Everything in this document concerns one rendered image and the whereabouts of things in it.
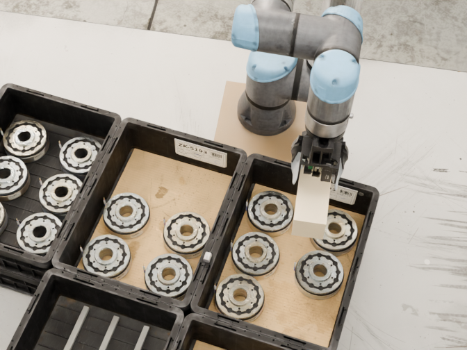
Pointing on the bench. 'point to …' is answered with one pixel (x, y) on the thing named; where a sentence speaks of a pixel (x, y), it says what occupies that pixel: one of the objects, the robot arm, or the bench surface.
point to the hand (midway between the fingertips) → (315, 173)
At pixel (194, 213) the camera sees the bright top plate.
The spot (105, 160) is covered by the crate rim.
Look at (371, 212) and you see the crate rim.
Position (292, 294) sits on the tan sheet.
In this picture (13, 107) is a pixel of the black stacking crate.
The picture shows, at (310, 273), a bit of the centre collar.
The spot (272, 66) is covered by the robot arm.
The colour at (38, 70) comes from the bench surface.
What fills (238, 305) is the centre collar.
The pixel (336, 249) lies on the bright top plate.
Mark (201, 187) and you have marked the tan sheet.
